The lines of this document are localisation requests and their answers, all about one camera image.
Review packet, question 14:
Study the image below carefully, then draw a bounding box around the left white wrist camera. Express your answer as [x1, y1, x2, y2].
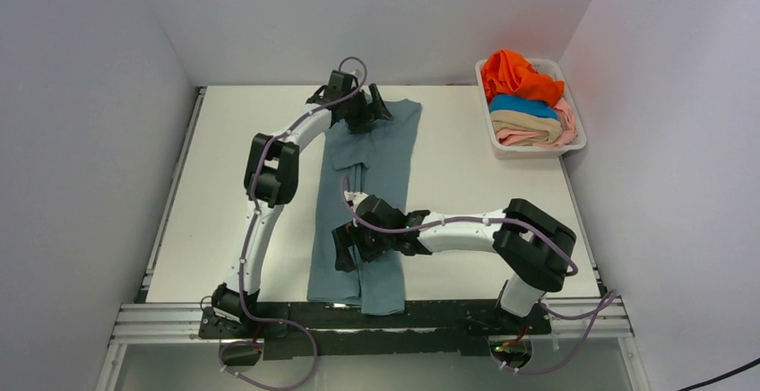
[351, 68, 365, 80]

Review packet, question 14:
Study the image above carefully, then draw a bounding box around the pink folded t-shirt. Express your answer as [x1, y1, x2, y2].
[488, 94, 578, 148]

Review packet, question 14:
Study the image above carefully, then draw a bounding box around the white plastic basket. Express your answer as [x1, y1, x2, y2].
[474, 57, 589, 161]

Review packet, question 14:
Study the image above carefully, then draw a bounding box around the black power cable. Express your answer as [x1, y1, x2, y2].
[680, 357, 760, 391]

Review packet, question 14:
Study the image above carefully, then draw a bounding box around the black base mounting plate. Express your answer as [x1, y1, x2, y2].
[198, 300, 551, 362]

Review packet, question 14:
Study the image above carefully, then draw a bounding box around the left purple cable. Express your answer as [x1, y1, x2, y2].
[217, 55, 369, 391]

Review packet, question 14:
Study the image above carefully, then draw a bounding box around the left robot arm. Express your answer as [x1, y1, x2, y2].
[206, 70, 393, 337]

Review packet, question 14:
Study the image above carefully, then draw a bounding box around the orange t-shirt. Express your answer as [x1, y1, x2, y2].
[479, 49, 566, 108]

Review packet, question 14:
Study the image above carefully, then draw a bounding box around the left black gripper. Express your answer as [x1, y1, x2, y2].
[341, 85, 392, 135]

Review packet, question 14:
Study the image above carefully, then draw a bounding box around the aluminium frame rail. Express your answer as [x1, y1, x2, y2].
[95, 297, 652, 390]

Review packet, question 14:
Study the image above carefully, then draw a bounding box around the teal grey t-shirt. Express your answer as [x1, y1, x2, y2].
[307, 100, 422, 316]

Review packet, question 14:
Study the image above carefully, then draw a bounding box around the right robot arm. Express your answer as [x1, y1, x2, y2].
[332, 192, 579, 333]

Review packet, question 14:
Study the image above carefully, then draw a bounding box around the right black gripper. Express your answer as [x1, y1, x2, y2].
[332, 220, 393, 274]

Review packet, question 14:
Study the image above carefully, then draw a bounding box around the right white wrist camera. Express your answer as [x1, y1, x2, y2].
[343, 191, 369, 214]

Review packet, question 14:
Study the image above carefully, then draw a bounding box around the beige folded t-shirt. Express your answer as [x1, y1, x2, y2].
[489, 110, 564, 146]

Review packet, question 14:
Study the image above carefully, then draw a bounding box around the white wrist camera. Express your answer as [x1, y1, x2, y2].
[343, 191, 369, 214]
[351, 68, 365, 80]

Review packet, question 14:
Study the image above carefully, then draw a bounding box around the bright blue t-shirt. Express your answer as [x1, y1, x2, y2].
[489, 94, 559, 120]

